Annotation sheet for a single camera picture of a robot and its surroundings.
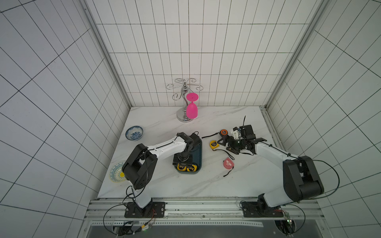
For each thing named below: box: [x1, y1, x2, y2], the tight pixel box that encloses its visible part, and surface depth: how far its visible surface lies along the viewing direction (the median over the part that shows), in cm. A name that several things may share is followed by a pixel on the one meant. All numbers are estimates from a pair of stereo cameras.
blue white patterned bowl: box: [125, 125, 144, 141], surface depth 103 cm
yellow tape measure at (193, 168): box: [186, 164, 198, 173], surface depth 86 cm
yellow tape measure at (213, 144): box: [209, 140, 220, 150], surface depth 97 cm
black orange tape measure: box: [201, 128, 229, 139], surface depth 102 cm
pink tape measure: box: [222, 157, 235, 178], surface depth 89 cm
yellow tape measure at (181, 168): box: [177, 163, 188, 172], surface depth 87 cm
